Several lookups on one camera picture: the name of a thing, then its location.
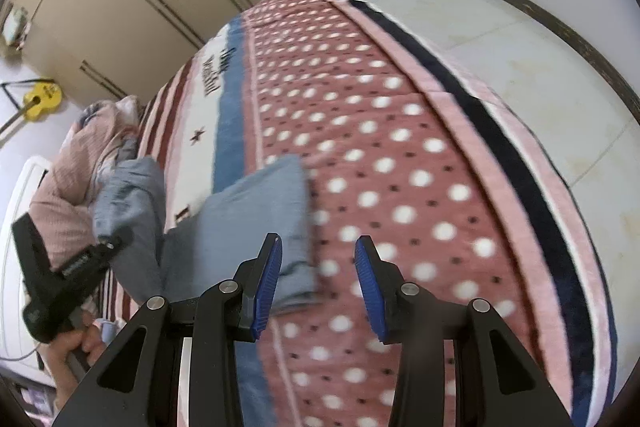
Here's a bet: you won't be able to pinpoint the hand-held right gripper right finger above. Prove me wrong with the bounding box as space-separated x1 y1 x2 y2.
354 235 573 427

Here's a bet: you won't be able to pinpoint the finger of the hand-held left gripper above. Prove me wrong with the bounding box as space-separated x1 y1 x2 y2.
59 228 134 294
11 214 54 289

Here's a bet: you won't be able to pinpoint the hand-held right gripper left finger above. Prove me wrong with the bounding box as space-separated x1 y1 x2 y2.
50 233 283 427

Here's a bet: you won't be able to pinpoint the blue-grey pants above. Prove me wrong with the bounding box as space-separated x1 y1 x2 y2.
92 155 323 313

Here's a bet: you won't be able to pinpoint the person's left hand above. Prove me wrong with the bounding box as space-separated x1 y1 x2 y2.
44 311 107 413

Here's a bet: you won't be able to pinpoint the white headboard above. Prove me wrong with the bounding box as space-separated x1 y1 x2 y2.
0 157 53 373

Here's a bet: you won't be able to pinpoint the pink checked quilt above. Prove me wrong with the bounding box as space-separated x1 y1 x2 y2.
27 96 146 270

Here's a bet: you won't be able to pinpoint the yellow guitar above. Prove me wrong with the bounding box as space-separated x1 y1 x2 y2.
0 79 63 138

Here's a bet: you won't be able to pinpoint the striped and dotted blanket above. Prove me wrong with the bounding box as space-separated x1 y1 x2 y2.
95 0 618 427

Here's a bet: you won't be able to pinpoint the clothes in wardrobe compartment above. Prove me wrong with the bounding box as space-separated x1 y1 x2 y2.
2 6 30 52

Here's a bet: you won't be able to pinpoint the dark baseboard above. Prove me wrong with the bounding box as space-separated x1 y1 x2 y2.
397 0 640 120

